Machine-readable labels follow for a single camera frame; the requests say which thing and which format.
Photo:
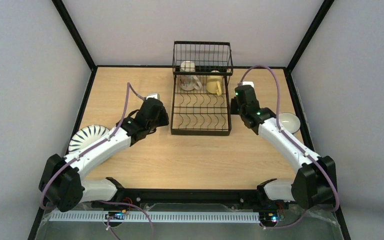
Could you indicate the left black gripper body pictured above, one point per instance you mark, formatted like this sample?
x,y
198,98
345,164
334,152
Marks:
x,y
160,117

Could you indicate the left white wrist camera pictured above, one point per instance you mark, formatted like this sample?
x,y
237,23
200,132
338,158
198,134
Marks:
x,y
153,96

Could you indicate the yellow ceramic mug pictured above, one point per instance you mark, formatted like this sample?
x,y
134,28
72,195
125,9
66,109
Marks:
x,y
214,84

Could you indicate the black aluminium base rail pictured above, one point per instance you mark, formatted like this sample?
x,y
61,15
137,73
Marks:
x,y
256,200

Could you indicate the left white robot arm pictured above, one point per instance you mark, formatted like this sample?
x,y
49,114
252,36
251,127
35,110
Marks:
x,y
63,180

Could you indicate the white bowl with dark rim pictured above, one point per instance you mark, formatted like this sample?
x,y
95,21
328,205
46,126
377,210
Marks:
x,y
290,122

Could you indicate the seashell pattern ceramic mug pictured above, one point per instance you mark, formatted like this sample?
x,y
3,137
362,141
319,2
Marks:
x,y
189,81

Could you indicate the blue striped white plate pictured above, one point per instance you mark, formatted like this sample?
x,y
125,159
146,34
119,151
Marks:
x,y
86,136

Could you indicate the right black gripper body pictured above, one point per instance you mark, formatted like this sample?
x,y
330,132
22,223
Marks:
x,y
235,108

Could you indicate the white slotted cable duct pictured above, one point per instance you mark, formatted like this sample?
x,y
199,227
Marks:
x,y
155,217

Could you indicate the black wire dish rack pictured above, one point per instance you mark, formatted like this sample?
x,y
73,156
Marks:
x,y
198,112

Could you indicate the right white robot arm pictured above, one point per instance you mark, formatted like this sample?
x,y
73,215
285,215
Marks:
x,y
315,181

